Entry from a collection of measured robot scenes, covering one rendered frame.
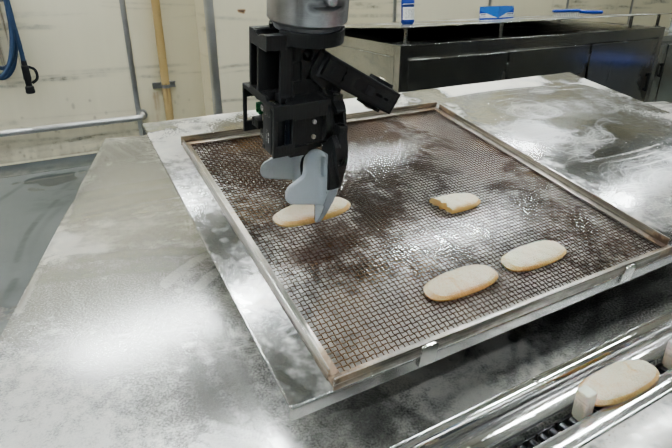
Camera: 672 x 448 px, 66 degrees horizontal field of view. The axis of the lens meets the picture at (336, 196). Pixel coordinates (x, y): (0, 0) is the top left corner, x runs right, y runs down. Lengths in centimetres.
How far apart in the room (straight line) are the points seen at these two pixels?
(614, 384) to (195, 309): 48
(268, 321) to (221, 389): 10
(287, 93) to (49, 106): 353
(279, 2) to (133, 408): 41
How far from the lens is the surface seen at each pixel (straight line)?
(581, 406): 55
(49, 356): 69
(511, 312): 57
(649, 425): 55
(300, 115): 49
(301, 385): 48
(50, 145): 405
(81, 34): 393
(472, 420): 50
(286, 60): 49
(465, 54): 258
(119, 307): 74
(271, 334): 51
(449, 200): 73
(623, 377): 59
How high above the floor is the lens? 121
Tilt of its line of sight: 23 degrees down
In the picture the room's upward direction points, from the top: straight up
